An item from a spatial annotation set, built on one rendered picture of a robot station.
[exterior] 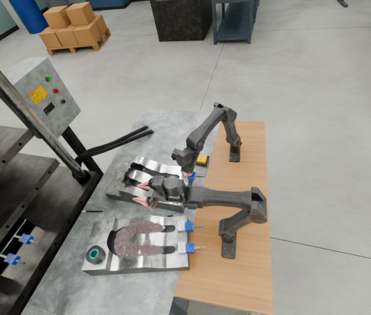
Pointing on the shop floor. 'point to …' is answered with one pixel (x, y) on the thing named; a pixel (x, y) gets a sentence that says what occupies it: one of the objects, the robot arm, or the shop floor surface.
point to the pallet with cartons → (74, 29)
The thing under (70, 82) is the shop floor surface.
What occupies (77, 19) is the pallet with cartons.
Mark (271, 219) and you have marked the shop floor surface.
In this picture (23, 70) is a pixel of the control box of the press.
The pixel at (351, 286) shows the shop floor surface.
